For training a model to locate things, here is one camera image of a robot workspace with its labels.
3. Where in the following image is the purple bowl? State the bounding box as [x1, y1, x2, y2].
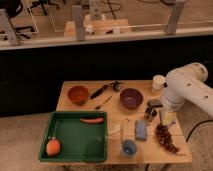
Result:
[120, 88, 143, 109]

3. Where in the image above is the orange-brown bowl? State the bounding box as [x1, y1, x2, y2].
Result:
[68, 86, 89, 105]

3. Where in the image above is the green plastic tray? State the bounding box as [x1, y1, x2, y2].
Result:
[39, 111, 107, 162]

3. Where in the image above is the black-handled brush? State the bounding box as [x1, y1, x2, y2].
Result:
[90, 81, 122, 99]

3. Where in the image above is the blue cup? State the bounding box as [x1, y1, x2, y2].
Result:
[121, 139, 137, 157]

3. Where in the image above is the white paper cup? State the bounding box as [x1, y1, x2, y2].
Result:
[152, 75, 166, 91]

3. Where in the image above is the blue sponge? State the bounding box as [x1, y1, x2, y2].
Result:
[135, 120, 147, 141]

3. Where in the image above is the small metal tin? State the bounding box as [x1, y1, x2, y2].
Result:
[144, 107, 157, 122]

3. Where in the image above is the grey cloth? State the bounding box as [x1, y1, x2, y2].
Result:
[160, 110, 176, 126]

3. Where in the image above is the red sausage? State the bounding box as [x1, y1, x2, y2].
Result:
[80, 117, 104, 124]

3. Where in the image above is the black cable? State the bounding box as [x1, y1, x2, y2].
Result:
[185, 119, 213, 143]

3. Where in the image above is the wooden table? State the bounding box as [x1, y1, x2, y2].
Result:
[56, 80, 192, 165]

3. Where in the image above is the small dark spoon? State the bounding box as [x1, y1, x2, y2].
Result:
[94, 95, 113, 110]

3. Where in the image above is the dark grey block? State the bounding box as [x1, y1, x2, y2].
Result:
[148, 99, 162, 108]

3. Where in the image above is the dark red grape bunch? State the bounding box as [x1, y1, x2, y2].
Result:
[155, 124, 179, 154]

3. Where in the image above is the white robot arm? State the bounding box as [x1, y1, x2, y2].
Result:
[161, 62, 213, 118]

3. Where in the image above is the orange fruit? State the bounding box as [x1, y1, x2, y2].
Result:
[46, 139, 61, 156]

